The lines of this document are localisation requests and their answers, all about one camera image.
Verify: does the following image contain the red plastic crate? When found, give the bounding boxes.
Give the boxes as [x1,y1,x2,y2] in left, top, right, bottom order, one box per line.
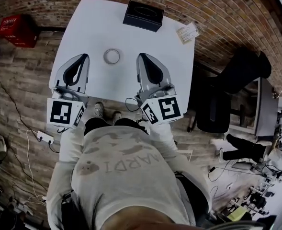
[0,14,40,48]

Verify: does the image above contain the person's shoe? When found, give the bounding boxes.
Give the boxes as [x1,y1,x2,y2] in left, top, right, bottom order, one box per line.
[112,111,123,126]
[93,102,105,117]

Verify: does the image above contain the black office chair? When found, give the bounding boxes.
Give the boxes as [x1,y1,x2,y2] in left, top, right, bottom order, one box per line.
[187,47,272,134]

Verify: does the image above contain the person's white sweatshirt torso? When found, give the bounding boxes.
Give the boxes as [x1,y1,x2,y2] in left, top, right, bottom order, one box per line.
[70,125,196,230]

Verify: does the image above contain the black tissue box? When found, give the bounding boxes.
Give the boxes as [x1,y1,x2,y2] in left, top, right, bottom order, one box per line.
[123,0,165,33]

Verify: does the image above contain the long black floor cable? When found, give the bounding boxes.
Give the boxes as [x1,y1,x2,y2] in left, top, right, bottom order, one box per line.
[0,69,48,194]

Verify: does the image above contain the person's left shoe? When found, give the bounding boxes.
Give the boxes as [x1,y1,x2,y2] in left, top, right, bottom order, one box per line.
[93,102,105,117]

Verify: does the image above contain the white power strip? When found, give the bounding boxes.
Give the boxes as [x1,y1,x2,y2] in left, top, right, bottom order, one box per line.
[37,130,55,145]

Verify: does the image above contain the person's black trouser legs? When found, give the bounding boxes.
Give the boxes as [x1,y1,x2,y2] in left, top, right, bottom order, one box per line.
[84,117,148,137]

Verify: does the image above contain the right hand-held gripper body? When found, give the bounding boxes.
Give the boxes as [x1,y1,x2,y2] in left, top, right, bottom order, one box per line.
[134,83,182,127]

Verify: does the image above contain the white paper label cards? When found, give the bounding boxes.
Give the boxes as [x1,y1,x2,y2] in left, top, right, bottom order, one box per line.
[176,22,200,45]

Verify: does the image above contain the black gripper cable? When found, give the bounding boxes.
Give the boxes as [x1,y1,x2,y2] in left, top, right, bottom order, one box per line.
[125,97,148,124]

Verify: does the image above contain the thin white floor cable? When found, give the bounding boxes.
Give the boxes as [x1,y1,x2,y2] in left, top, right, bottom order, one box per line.
[25,129,47,202]

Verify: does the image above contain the yellow sticky note pad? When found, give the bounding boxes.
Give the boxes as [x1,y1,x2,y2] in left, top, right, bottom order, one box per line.
[226,206,245,222]

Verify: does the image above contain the clear roll of tape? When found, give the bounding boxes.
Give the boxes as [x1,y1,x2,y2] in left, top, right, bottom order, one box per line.
[103,48,122,65]

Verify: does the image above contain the person's left forearm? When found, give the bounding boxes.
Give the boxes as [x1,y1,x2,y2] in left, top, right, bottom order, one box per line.
[46,126,87,230]

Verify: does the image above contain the person's right shoe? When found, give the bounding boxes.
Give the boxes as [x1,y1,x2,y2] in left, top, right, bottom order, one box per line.
[112,111,123,126]

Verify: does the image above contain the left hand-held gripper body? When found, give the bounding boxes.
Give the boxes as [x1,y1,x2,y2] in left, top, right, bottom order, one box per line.
[46,85,89,130]

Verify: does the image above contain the person's right forearm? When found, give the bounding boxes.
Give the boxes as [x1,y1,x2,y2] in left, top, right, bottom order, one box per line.
[150,121,212,215]

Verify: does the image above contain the grey side desk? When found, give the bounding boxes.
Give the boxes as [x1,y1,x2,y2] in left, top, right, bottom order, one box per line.
[229,77,281,137]

